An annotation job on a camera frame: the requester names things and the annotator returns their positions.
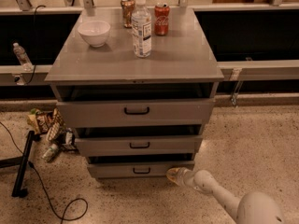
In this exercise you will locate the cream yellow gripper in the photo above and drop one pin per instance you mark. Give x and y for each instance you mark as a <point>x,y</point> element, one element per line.
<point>186,175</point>

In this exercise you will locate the grey bottom drawer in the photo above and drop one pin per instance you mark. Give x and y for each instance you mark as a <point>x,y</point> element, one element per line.
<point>135,169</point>

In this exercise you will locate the grey drawer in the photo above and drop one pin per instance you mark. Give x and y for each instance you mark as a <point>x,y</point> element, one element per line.
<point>135,169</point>
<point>136,113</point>
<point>142,145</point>

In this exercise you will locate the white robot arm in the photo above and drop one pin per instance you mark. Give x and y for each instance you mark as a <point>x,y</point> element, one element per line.
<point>253,208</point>

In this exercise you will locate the grey top drawer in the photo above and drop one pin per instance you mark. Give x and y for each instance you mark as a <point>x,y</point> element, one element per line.
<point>136,113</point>

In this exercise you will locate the grey metal drawer cabinet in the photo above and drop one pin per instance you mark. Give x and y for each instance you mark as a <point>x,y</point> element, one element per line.
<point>181,66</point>

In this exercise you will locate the grey middle drawer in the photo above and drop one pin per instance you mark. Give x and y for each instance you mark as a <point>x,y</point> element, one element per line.
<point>142,145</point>

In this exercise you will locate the green white can on floor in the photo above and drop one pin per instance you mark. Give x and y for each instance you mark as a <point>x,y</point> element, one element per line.
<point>51,153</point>

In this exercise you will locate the snack bag pile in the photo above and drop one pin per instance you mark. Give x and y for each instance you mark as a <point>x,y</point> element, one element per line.
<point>53,126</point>

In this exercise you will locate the clear plastic water bottle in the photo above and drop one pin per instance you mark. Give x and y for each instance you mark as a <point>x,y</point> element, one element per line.
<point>141,29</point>

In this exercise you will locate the black stand leg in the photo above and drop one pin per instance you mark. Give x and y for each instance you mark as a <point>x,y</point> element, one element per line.
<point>21,162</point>

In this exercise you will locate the red coca-cola can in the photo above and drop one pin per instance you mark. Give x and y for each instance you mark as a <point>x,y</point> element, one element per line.
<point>161,24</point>

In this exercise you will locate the white ceramic bowl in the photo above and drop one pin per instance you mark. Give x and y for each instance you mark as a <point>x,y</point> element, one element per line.
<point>94,33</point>

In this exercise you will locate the brown soda can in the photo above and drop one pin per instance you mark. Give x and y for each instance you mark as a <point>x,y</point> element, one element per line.
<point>127,10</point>

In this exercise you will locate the small water bottle on ledge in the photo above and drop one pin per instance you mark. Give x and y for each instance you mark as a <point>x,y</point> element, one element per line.
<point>22,57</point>

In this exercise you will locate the hanging metal bracket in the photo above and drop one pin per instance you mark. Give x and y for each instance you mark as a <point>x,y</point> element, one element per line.
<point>237,87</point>

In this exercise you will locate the grey metal rail ledge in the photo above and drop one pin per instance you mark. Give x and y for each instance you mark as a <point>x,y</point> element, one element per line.
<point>245,70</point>

